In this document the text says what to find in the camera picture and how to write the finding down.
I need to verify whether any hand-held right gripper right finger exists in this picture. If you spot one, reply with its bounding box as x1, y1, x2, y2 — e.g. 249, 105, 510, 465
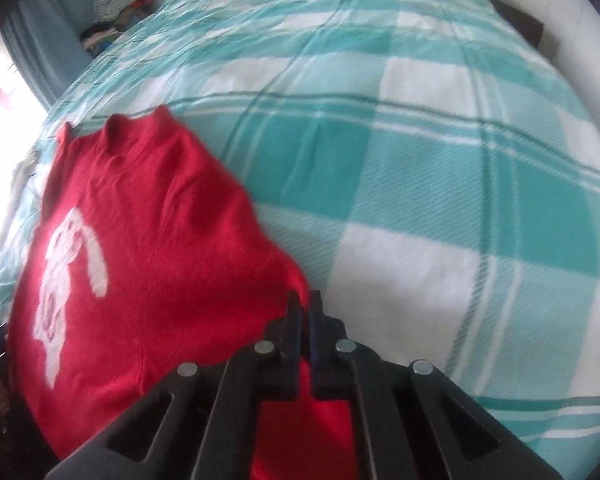
309, 289, 564, 480

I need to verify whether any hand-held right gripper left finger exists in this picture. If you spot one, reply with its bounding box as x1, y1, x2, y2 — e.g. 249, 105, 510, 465
45, 290, 304, 480

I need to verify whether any red knitted sweater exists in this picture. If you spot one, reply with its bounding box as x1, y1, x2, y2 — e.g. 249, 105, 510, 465
6, 105, 356, 480

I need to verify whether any pile of mixed clothes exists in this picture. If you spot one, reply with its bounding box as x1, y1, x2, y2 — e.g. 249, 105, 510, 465
80, 0, 159, 56

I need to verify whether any teal white plaid blanket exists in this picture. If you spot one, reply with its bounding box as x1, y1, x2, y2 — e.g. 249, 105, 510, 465
0, 0, 600, 468

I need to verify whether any blue curtain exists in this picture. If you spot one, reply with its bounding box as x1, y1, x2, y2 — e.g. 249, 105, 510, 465
0, 0, 126, 111

